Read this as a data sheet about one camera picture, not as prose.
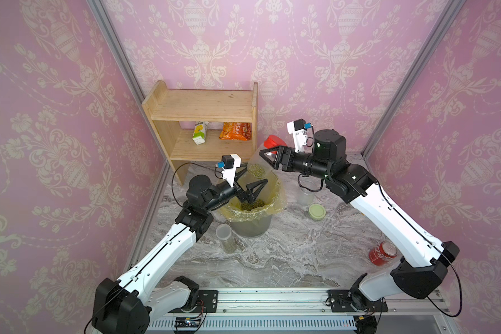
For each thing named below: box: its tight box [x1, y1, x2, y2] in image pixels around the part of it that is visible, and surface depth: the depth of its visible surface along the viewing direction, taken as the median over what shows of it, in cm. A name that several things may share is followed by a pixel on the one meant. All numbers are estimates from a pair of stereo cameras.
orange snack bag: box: [219, 121, 252, 142], surface depth 98 cm
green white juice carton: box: [192, 121, 210, 146], surface depth 97 cm
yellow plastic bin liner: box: [212, 170, 288, 222], surface depth 70 cm
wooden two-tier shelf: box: [141, 80, 259, 186], surface depth 86 cm
